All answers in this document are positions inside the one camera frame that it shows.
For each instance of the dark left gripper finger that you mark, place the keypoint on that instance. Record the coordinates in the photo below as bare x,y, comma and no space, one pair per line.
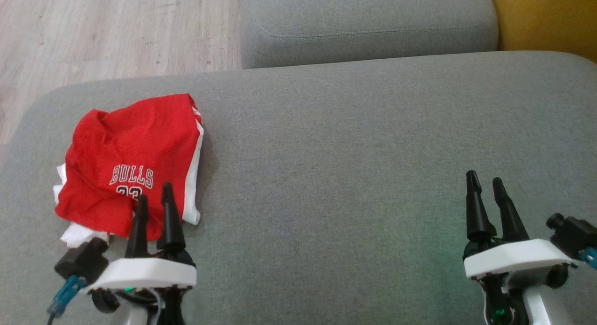
170,222
138,231

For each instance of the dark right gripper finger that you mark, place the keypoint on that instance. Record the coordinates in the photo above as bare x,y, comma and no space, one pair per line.
509,217
478,213

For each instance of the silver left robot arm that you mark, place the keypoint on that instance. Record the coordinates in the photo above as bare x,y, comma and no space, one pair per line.
130,313

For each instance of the grey sofa seat cushion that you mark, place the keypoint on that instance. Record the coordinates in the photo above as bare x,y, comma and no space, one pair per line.
336,176

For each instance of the yellow cushion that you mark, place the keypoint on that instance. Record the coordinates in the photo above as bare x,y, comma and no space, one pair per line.
550,17

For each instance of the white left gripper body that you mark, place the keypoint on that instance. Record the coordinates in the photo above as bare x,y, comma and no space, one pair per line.
140,273

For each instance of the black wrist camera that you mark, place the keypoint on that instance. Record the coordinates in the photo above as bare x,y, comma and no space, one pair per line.
81,262
573,234

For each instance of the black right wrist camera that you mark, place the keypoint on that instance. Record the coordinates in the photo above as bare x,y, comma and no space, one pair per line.
573,234

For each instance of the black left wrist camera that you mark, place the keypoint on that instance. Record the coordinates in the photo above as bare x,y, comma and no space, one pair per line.
81,262

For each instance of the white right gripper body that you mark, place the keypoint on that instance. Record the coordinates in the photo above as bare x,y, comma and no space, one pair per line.
513,259

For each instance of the red Bulls jersey white sleeves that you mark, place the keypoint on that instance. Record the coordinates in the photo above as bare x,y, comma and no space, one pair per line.
130,166

